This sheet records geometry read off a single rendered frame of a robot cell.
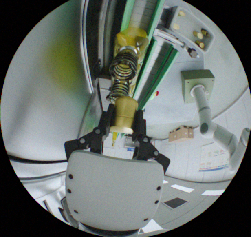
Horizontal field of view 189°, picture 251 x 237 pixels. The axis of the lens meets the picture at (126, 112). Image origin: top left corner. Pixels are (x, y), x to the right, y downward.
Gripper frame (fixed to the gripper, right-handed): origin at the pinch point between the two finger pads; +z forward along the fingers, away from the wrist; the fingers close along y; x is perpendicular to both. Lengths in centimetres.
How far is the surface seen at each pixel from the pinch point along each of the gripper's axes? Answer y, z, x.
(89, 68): -13.2, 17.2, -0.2
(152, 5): 1.4, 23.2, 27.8
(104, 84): -12.7, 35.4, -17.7
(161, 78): 11.5, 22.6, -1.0
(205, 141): 359, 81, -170
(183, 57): 27, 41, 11
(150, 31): 2.4, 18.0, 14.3
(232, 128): 360, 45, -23
